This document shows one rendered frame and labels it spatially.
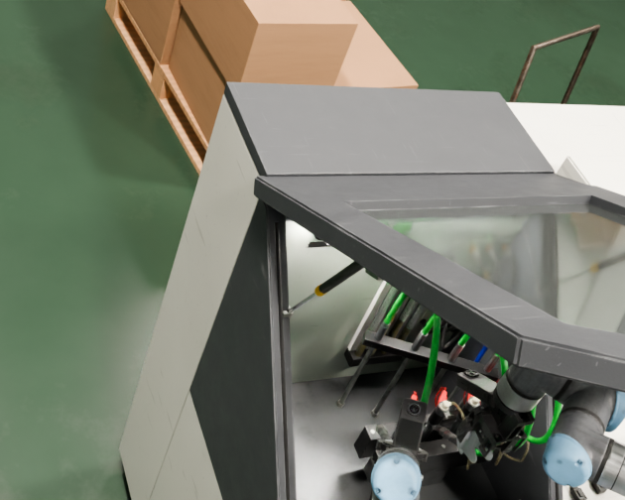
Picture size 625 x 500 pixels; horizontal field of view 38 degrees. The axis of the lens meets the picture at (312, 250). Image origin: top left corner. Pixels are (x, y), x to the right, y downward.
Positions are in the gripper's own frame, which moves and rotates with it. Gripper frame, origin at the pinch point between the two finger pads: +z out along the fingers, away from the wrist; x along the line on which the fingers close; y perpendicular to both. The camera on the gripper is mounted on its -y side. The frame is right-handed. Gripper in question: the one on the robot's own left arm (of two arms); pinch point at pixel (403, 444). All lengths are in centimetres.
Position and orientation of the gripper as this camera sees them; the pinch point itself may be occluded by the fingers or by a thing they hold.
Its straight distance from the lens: 179.7
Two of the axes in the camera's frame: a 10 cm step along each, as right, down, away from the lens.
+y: -2.4, 9.7, -0.8
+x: 9.6, 2.3, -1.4
